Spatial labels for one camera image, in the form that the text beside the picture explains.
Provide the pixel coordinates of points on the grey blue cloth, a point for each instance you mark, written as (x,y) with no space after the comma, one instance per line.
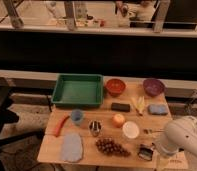
(72,148)

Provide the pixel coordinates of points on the yellow banana peel toy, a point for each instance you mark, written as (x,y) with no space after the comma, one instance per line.
(139,104)

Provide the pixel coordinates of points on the green plastic tray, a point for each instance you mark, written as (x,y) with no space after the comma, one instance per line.
(78,90)

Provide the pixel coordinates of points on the red chili pepper toy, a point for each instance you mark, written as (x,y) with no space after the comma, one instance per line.
(59,126)

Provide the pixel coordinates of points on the small metal fork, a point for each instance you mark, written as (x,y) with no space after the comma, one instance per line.
(150,131)

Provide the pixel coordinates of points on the blue sponge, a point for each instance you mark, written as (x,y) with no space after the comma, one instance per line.
(157,109)

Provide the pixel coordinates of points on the bunch of dark grapes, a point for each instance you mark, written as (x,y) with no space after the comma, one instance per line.
(109,147)

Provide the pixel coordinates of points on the orange apple toy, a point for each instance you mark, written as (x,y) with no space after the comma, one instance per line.
(118,120)

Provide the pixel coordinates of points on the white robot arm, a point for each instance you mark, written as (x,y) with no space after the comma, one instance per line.
(178,134)

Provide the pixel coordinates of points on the blue plastic cup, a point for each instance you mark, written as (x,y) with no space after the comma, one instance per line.
(77,116)

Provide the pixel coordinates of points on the red bowl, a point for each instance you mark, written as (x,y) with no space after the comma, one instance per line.
(115,87)

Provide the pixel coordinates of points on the metal cup with utensils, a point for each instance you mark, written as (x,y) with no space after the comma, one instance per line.
(95,128)

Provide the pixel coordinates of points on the purple bowl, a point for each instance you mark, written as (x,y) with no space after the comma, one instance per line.
(153,87)

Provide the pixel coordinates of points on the black eraser block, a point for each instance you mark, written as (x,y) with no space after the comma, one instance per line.
(120,107)

